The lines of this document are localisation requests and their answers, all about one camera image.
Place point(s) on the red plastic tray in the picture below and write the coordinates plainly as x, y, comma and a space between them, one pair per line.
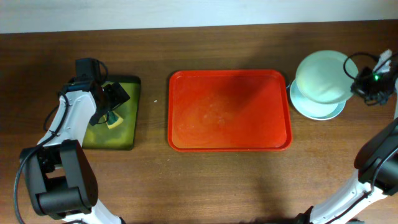
228, 111

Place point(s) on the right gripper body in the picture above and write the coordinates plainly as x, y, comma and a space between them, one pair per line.
373, 83

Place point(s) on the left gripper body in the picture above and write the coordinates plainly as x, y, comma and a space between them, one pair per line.
112, 98

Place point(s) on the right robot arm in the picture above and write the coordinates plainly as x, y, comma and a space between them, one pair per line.
374, 178

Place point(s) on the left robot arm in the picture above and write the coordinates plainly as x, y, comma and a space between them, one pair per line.
59, 179

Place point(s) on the black tray with yellow liquid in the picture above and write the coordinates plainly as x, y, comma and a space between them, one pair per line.
121, 137

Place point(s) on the green and yellow sponge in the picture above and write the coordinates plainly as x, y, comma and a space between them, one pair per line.
113, 120

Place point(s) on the light blue plate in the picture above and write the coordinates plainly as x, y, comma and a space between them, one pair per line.
314, 102

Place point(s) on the light green plate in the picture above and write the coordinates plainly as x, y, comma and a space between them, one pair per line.
326, 77

